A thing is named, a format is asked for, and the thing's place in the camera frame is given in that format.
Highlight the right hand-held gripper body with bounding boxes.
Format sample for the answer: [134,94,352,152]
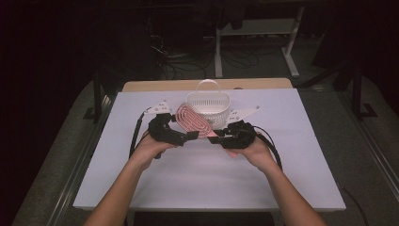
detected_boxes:
[219,105,262,151]

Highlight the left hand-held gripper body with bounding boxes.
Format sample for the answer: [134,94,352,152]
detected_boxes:
[144,100,190,148]

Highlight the pink hairbrush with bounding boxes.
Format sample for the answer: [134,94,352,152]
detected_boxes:
[174,102,241,159]

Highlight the white ribbed plastic basket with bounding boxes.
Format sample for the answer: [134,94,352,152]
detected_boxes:
[184,78,231,130]

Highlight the person's right hand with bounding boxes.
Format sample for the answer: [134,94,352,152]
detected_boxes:
[225,135,279,173]

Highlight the person's left hand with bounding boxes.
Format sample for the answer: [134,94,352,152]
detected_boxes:
[133,137,177,169]

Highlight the wooden table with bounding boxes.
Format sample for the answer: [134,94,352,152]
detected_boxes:
[121,77,294,93]

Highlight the black metal stand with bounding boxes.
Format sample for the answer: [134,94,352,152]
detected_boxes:
[82,70,110,121]
[350,60,379,120]

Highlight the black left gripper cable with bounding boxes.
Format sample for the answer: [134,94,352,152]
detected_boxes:
[128,110,152,159]

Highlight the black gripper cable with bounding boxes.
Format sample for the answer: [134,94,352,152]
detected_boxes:
[252,124,283,171]
[128,110,152,159]

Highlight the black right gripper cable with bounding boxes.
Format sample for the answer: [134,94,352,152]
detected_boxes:
[252,124,283,171]

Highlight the tangle of floor cables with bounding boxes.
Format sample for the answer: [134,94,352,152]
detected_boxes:
[150,32,262,78]

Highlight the metal floor rail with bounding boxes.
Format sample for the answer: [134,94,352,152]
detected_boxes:
[46,93,118,226]
[353,118,399,202]

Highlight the white metal desk frame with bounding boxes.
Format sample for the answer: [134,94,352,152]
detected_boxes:
[214,5,306,79]

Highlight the black floor cable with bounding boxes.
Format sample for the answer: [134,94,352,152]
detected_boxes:
[340,186,369,226]

